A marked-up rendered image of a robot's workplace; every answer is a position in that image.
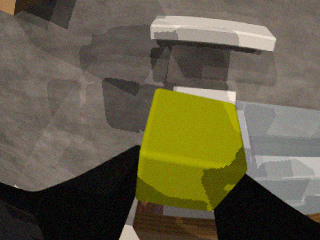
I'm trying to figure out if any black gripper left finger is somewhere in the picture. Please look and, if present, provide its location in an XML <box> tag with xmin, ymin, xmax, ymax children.
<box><xmin>0</xmin><ymin>144</ymin><xmax>141</xmax><ymax>240</ymax></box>

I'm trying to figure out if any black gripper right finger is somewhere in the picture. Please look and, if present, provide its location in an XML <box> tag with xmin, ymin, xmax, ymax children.
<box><xmin>213</xmin><ymin>175</ymin><xmax>320</xmax><ymax>240</ymax></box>

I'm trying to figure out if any yellow block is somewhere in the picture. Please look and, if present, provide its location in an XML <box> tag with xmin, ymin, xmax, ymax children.
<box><xmin>136</xmin><ymin>88</ymin><xmax>248</xmax><ymax>212</ymax></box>

